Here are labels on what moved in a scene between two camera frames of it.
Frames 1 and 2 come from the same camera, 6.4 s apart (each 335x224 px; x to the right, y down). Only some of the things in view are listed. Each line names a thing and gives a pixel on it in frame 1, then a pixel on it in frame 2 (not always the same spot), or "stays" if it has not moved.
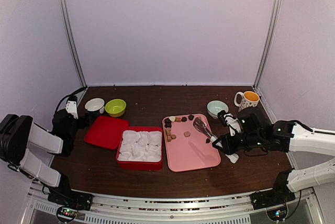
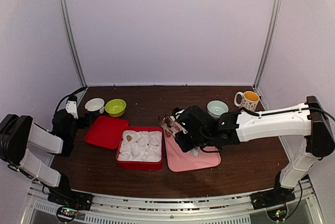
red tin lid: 106,132 stays
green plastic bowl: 115,108 stays
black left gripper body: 84,121 stays
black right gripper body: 252,141 → 198,141
